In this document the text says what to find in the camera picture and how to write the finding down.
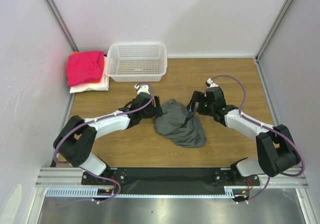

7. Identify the pink folded t shirt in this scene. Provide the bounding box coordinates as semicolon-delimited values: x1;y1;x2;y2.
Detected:
66;50;105;86

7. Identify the aluminium front rail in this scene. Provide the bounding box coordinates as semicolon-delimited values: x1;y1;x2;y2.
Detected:
35;167;308;189

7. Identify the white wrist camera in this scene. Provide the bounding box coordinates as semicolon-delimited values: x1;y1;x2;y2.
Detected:
205;78;219;88
134;84;150;95

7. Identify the left aluminium frame post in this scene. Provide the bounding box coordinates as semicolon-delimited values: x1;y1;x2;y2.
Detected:
44;0;79;51

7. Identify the white folded t shirt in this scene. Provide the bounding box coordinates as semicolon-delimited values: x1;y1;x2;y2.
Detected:
69;66;109;94

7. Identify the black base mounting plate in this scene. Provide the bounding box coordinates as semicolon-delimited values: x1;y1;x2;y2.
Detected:
81;167;260;196

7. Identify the white perforated plastic basket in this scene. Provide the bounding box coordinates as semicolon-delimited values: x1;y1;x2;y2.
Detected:
105;42;168;82

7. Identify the right aluminium frame post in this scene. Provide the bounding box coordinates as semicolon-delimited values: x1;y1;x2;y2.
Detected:
255;0;303;60

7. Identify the white slotted cable duct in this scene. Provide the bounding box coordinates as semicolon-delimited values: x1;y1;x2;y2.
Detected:
46;186;251;199

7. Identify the aluminium frame post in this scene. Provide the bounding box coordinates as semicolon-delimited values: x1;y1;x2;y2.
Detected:
44;0;79;51
255;0;303;60

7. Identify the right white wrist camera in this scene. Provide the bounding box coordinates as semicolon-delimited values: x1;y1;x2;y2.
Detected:
205;78;219;88

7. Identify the grey t shirt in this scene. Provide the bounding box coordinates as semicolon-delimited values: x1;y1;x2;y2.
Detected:
154;99;207;148

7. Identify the orange folded t shirt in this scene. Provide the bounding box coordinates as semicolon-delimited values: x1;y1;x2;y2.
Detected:
72;50;106;84

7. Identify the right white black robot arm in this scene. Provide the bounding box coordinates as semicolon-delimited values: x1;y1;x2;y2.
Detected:
187;87;301;185

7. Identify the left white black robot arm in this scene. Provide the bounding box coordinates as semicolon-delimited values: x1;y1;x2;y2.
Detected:
53;92;163;184

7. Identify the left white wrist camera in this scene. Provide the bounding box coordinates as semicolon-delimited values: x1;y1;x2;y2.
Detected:
134;84;150;95

